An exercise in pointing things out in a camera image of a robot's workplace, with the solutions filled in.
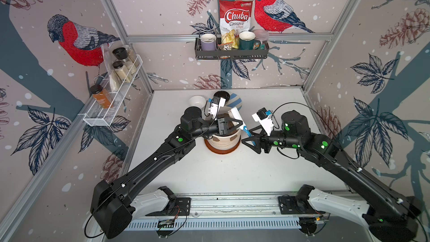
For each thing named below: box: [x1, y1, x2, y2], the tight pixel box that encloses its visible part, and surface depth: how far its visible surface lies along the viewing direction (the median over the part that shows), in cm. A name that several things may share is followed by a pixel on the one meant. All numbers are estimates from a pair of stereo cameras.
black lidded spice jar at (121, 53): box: [111, 47, 137, 74], surface depth 82 cm
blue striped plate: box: [225, 92, 243, 111], surface depth 116 cm
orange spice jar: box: [89, 84, 114, 109], surface depth 68 cm
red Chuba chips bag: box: [218, 0, 255, 38], surface depth 81 cm
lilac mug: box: [200, 33, 217, 51], surface depth 84 cm
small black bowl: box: [213, 90, 231, 103], surface depth 113 cm
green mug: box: [238, 30, 261, 50], surface depth 85 cm
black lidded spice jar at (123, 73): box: [111, 60, 133, 83], surface depth 79 cm
